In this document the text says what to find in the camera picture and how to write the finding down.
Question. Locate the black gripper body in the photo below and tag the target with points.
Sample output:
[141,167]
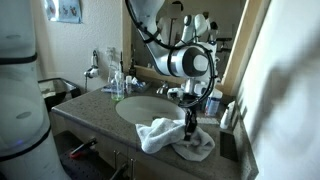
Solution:
[191,117]

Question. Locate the white terry towel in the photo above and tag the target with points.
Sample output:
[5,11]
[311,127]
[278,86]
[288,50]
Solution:
[163,136]

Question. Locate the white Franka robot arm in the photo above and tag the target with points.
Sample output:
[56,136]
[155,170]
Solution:
[180,61]

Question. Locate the white pill blister pack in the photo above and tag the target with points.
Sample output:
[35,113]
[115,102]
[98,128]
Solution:
[207,121]

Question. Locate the white squeeze tube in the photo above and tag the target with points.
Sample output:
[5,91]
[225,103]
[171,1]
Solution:
[226,117]

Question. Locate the chrome faucet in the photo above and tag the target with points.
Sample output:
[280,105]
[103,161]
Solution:
[162,88]

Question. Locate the white oval sink basin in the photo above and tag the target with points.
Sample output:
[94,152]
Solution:
[143,110]

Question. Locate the granite backsplash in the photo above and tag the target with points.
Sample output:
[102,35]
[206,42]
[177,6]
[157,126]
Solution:
[245,150]

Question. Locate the small white tube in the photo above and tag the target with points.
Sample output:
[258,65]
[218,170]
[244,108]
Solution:
[138,83]

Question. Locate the small white amber bottle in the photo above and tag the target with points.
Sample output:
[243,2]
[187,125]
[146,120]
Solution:
[128,85]

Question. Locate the clear glass soap dispenser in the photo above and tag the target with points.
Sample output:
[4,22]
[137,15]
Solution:
[117,88]

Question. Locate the beige vanity cabinet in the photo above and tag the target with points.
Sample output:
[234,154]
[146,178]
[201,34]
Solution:
[100,143]

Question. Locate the blue pill blister pack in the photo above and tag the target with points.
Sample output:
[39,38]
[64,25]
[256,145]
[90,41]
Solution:
[107,89]

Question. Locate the wood framed mirror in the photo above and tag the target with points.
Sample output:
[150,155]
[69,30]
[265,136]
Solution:
[233,33]

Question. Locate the black perforated mounting board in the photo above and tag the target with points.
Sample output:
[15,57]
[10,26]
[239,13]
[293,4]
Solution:
[83,170]

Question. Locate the trash bin with liner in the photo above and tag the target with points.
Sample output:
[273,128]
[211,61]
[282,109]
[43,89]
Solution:
[56,91]

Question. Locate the white wall hair dryer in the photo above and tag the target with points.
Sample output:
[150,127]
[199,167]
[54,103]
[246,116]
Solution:
[92,70]

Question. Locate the blue wall poster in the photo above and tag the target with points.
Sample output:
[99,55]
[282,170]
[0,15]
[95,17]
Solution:
[63,10]

